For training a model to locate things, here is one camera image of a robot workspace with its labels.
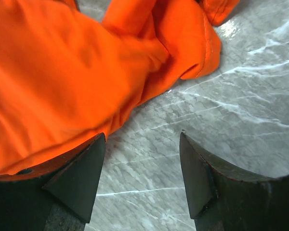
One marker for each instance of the orange t shirt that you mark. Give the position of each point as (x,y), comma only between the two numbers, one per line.
(65,77)

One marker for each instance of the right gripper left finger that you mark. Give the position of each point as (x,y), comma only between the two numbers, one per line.
(57,195)

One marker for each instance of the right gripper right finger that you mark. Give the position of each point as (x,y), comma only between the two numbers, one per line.
(225,197)

